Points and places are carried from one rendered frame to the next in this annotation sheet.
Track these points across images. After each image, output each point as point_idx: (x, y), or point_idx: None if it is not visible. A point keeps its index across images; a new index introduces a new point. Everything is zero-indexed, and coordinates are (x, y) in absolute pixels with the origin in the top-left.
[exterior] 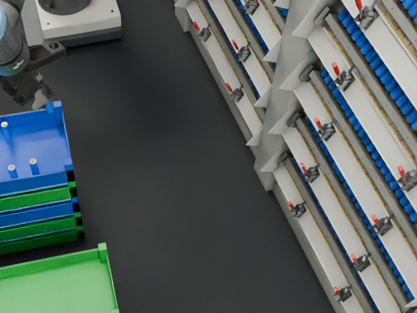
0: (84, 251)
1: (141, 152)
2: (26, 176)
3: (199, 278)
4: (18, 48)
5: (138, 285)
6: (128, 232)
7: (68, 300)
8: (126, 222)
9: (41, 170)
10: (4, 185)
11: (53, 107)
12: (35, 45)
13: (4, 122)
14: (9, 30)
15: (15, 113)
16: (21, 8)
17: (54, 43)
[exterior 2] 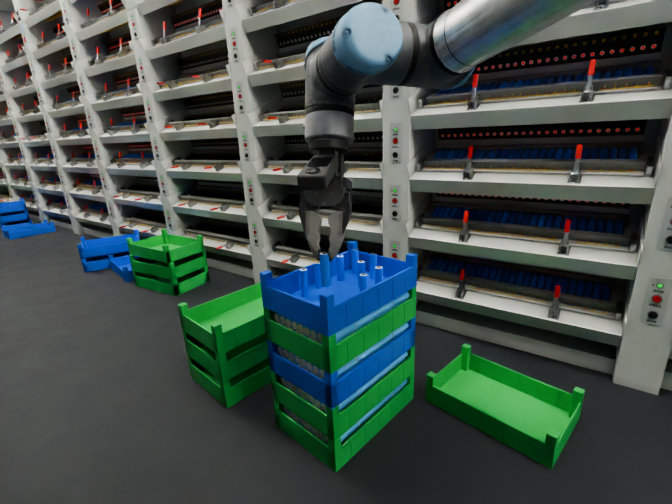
0: (235, 326)
1: None
2: (313, 292)
3: (117, 458)
4: (305, 105)
5: (193, 418)
6: (229, 456)
7: (236, 323)
8: (237, 465)
9: (303, 298)
10: None
11: (335, 305)
12: None
13: (364, 274)
14: (306, 71)
15: (369, 289)
16: (319, 66)
17: (312, 167)
